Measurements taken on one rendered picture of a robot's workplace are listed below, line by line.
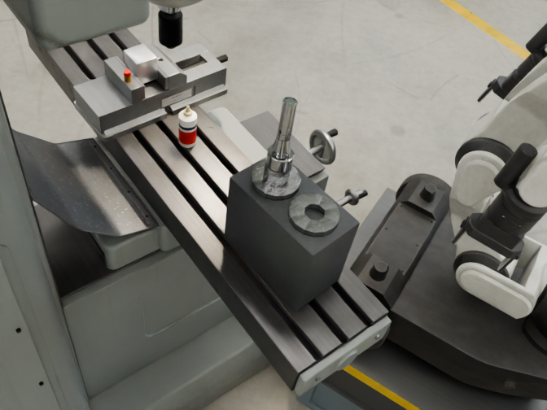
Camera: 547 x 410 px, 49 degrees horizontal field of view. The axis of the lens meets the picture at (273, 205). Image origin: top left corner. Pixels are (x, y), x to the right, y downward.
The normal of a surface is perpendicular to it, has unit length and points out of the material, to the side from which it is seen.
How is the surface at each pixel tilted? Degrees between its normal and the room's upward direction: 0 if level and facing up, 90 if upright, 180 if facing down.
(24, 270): 89
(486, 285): 90
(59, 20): 90
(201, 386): 68
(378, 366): 0
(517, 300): 90
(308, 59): 0
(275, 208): 0
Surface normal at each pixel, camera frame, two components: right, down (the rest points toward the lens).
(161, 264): 0.59, 0.66
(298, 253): -0.74, 0.45
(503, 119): -0.53, 0.61
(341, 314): 0.12, -0.64
